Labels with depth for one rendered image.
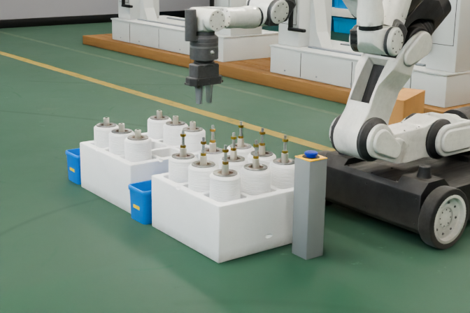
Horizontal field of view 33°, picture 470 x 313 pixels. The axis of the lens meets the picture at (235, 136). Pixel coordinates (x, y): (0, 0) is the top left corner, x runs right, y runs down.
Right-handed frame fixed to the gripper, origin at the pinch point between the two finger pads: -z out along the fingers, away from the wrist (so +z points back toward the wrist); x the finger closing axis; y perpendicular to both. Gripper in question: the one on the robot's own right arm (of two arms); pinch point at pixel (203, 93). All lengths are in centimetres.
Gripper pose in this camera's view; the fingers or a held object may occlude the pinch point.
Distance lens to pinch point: 247.9
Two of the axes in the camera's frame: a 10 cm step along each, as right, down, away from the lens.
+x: -8.0, 1.4, -5.8
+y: 6.0, 2.0, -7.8
